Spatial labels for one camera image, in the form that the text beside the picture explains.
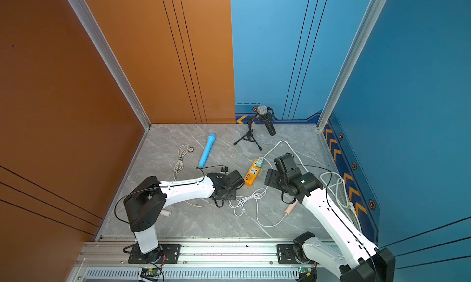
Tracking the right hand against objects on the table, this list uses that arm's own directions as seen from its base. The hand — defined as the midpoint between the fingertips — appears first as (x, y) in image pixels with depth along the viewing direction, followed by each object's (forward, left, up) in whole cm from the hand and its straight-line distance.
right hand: (272, 179), depth 78 cm
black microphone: (+33, +1, +8) cm, 34 cm away
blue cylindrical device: (+32, +33, -11) cm, 47 cm away
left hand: (0, +19, -14) cm, 23 cm away
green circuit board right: (-30, -12, -19) cm, 38 cm away
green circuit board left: (-31, +50, -18) cm, 61 cm away
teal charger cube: (+14, +4, -8) cm, 17 cm away
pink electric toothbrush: (-7, -9, -15) cm, 19 cm away
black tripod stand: (+33, +10, -8) cm, 35 cm away
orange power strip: (+11, +8, -12) cm, 18 cm away
